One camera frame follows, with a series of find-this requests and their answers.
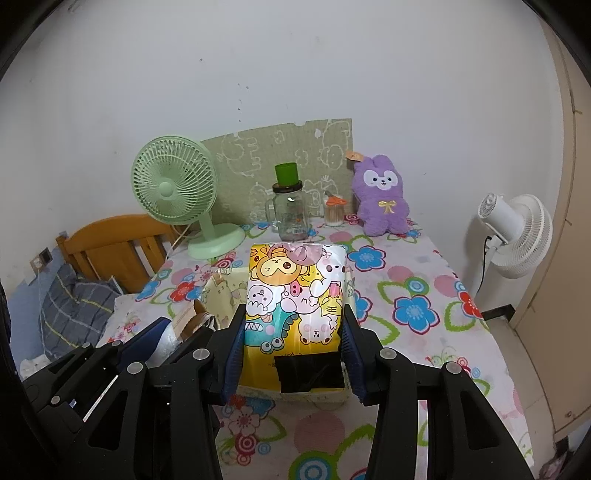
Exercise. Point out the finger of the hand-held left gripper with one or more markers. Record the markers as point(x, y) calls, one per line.
point(147, 337)
point(189, 346)

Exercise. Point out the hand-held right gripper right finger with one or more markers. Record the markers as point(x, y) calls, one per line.
point(355, 360)

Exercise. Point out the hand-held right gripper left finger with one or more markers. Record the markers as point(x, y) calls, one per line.
point(233, 355)

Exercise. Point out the white green tissue pack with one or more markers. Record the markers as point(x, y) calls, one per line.
point(165, 344)

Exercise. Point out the yellow cartoon tissue pack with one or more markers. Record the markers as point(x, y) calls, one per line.
point(295, 295)

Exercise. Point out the grey plaid pillow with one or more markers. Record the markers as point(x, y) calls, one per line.
point(74, 304)

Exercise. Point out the wooden bed headboard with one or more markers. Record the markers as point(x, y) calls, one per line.
point(111, 249)

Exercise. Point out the toothpick jar with orange lid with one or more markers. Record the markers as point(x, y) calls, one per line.
point(334, 213)

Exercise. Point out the green desk fan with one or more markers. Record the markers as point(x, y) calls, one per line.
point(173, 189)

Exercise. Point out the glass mug with green lid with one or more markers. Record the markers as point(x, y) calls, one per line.
point(288, 212)

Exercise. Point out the purple plush rabbit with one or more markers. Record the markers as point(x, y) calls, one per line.
point(381, 203)

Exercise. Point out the green printed board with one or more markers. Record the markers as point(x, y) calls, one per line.
point(249, 157)

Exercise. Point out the white desk fan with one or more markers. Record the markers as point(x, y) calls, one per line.
point(521, 240)

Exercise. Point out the dark patterned cloth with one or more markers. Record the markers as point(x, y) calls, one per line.
point(554, 464)

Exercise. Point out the wall socket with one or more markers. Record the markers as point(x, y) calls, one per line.
point(40, 261)

